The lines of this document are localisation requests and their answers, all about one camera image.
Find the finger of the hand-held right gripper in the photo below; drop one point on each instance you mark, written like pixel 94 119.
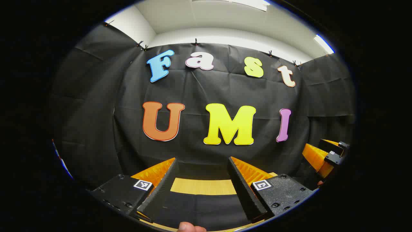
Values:
pixel 330 146
pixel 334 159

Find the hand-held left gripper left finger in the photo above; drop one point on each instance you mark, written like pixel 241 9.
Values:
pixel 161 190

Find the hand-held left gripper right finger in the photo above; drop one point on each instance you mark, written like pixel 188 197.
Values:
pixel 244 190

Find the row of black cloth clips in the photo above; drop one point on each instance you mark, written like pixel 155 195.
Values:
pixel 195 42

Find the dark grey jeans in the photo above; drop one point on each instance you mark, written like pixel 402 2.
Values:
pixel 206 209

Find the long ceiling light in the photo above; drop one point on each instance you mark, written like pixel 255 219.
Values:
pixel 323 44
pixel 254 4

